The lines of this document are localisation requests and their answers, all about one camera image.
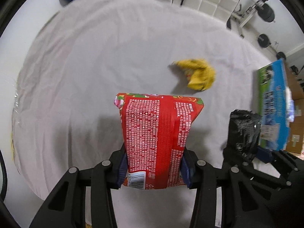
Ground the yellow snack bag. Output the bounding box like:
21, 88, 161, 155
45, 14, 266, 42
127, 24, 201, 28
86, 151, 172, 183
172, 59, 216, 92

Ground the black snack packet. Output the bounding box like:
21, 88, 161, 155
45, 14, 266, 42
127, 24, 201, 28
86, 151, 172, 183
227, 110, 261, 162

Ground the cardboard box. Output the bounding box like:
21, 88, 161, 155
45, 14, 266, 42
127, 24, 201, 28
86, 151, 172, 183
257, 59, 303, 154

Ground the barbell on rack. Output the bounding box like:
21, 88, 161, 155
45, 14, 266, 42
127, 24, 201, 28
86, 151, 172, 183
232, 0, 275, 28

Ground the red snack bag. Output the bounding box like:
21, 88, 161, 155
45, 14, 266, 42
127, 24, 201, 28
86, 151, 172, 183
114, 93, 204, 190

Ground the floor barbell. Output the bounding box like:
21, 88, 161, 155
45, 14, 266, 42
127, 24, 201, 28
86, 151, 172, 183
257, 33, 287, 60

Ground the grey table cloth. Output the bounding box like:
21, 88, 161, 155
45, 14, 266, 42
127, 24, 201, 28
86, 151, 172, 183
12, 0, 270, 199

